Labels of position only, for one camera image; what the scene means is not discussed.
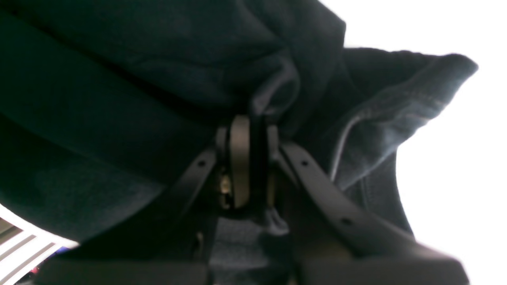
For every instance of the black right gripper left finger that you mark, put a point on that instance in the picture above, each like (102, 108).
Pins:
(169, 241)

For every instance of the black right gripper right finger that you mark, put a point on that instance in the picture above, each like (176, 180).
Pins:
(333, 241)

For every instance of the black T-shirt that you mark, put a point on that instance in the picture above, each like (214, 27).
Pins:
(105, 104)

